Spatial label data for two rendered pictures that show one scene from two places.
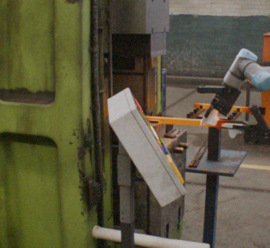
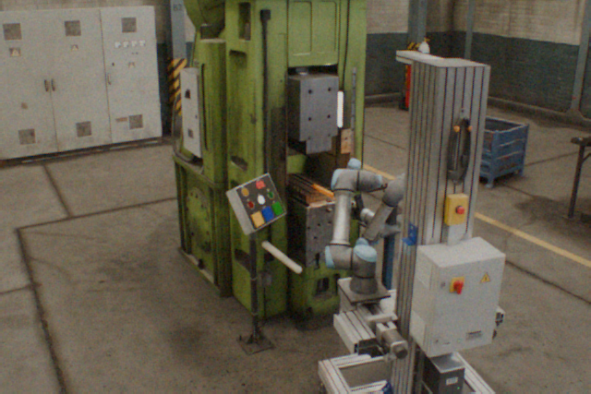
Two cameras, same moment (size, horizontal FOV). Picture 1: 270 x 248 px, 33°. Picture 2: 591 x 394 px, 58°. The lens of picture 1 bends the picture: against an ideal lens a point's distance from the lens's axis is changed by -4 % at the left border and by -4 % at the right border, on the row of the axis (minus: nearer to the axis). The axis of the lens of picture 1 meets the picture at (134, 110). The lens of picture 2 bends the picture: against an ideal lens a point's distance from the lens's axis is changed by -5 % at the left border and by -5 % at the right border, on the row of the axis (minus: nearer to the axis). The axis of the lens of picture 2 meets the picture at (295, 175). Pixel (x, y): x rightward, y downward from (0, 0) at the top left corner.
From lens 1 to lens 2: 2.54 m
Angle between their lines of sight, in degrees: 37
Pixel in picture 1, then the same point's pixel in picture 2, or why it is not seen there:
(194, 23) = not seen: outside the picture
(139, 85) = (333, 162)
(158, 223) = (305, 250)
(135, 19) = (296, 131)
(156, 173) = (242, 219)
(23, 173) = not seen: hidden behind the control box
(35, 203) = not seen: hidden behind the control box
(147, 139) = (238, 203)
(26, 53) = (244, 141)
